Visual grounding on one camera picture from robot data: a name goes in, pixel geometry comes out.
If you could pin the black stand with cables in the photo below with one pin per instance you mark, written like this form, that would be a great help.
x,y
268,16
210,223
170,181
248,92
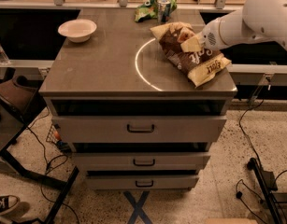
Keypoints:
x,y
271,198

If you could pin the brown padded chair seat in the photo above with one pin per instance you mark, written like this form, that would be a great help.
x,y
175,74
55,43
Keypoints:
x,y
19,97

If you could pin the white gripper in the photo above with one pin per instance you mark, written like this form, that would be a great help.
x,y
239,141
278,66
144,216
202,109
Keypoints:
x,y
209,36

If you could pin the bottom grey drawer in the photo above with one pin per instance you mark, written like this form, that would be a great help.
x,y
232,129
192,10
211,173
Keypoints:
x,y
128,182

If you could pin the grey drawer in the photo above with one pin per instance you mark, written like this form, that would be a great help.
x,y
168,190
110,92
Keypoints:
x,y
177,129
141,161
128,182

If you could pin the brown chip bag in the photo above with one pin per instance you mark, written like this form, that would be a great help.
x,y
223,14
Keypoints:
x,y
189,52

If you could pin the black and white sneaker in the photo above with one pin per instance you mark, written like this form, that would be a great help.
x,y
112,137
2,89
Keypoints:
x,y
8,203

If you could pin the middle grey drawer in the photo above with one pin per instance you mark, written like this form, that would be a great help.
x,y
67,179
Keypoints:
x,y
141,161

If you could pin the green chip bag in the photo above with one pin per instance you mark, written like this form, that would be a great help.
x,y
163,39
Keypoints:
x,y
148,10

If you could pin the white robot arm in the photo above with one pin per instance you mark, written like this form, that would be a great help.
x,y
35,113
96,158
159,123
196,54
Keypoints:
x,y
257,21

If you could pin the white paper bowl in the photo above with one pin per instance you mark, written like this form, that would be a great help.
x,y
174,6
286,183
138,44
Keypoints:
x,y
77,31

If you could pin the top grey drawer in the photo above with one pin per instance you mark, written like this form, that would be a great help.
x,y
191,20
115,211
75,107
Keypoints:
x,y
177,129

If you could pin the grey drawer cabinet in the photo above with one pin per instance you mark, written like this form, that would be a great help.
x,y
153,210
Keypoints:
x,y
122,72

